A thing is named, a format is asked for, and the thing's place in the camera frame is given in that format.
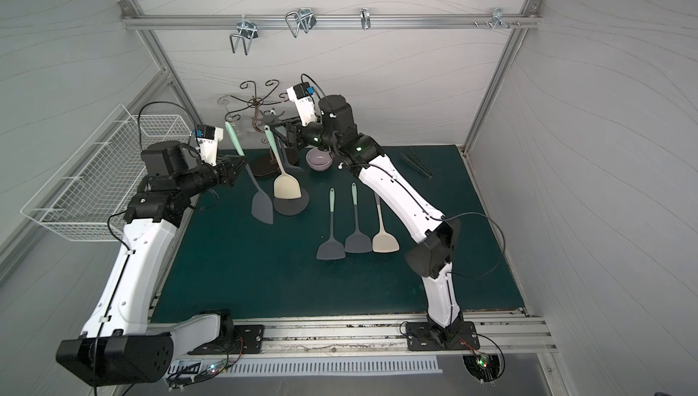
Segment green handled grey spoon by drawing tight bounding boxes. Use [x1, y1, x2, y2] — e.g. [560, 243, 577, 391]
[225, 121, 274, 225]

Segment green handled beige spoon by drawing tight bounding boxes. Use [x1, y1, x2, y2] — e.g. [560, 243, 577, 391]
[265, 125, 302, 200]

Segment green handled grey spatula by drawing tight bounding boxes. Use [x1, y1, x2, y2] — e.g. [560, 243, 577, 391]
[316, 188, 345, 261]

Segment green handled grey turner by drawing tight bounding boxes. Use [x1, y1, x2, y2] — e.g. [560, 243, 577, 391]
[345, 183, 373, 254]

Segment grey handled beige spatula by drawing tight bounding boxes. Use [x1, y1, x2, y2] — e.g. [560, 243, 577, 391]
[372, 193, 400, 253]

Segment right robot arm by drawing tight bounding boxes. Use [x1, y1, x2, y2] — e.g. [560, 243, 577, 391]
[279, 83, 463, 339]

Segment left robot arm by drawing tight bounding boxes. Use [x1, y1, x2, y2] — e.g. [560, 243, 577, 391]
[56, 141, 245, 389]

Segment grey utensil rack stand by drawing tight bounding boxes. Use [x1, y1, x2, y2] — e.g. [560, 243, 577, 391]
[263, 109, 310, 217]

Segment lilac ceramic bowl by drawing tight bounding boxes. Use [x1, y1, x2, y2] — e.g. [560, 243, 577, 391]
[305, 148, 334, 172]

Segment clear wine glass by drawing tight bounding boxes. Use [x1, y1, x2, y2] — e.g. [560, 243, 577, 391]
[217, 94, 245, 138]

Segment bronze swirl mug tree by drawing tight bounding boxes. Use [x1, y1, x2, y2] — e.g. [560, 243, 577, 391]
[229, 79, 288, 179]

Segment black tongs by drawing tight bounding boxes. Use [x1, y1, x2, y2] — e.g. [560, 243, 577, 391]
[401, 148, 434, 180]

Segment triangular metal hook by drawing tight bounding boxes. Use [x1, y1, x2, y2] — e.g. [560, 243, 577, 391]
[285, 8, 317, 38]

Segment double prong metal hook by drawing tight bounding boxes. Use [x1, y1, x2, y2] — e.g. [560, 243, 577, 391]
[229, 18, 259, 55]

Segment small metal clip hook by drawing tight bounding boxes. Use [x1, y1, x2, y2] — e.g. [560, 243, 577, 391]
[359, 8, 371, 31]

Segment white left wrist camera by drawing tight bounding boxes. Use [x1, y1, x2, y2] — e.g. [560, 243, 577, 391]
[194, 124, 224, 166]

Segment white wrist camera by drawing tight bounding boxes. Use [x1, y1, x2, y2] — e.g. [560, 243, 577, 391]
[286, 81, 317, 127]
[194, 124, 224, 166]

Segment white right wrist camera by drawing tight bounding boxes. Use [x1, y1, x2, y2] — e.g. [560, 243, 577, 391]
[286, 81, 317, 127]

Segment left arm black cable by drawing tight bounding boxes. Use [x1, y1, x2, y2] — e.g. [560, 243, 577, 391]
[135, 100, 194, 152]

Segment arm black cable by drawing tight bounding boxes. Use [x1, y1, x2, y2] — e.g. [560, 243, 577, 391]
[441, 211, 507, 281]
[135, 100, 194, 152]

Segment white wire basket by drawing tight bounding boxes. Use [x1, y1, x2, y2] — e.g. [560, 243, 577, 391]
[20, 104, 191, 241]

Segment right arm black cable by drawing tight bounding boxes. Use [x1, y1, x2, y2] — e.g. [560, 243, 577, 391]
[441, 211, 507, 281]

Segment aluminium top rail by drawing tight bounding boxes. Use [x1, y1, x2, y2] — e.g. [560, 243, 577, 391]
[122, 12, 543, 32]

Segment metal wall hook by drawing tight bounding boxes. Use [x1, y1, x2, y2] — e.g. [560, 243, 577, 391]
[473, 8, 521, 31]

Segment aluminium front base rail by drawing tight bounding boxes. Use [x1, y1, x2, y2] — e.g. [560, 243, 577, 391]
[234, 310, 558, 358]

